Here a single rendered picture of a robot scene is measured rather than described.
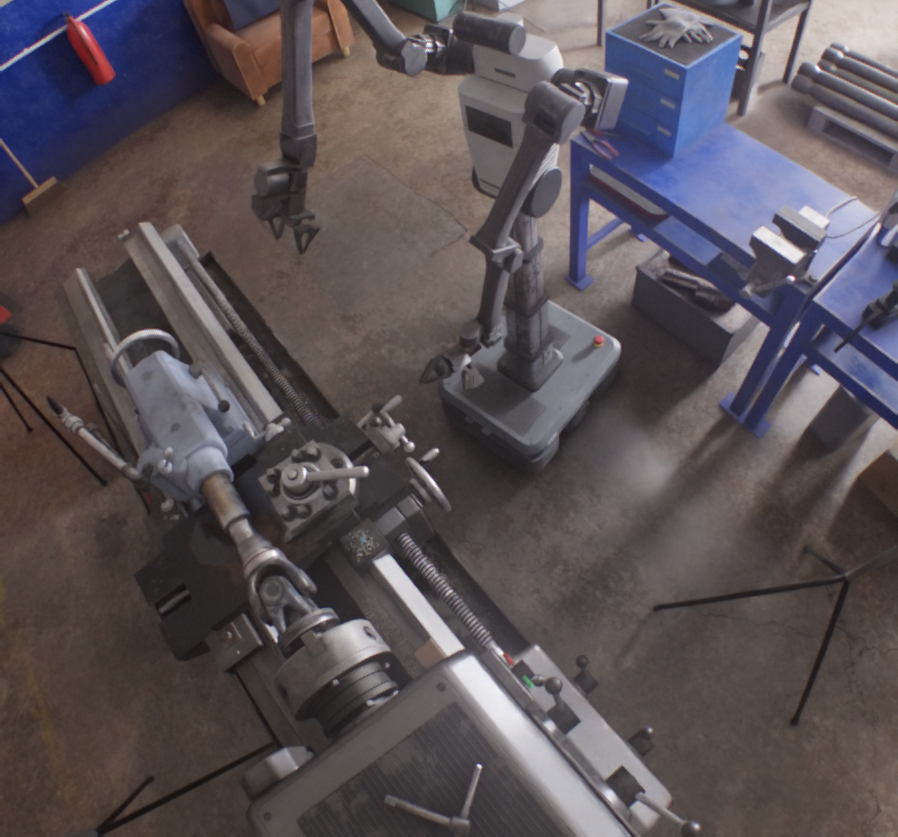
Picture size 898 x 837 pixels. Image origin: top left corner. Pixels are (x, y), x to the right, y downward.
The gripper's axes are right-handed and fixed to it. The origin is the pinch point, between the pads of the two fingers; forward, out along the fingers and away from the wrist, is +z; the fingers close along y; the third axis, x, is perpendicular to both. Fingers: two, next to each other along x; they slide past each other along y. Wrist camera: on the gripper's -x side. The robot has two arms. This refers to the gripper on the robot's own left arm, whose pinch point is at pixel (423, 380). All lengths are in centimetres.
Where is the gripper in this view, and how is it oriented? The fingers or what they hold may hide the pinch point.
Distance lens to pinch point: 178.3
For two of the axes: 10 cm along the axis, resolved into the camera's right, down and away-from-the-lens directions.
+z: -7.8, 6.0, -1.9
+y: -2.2, 0.1, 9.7
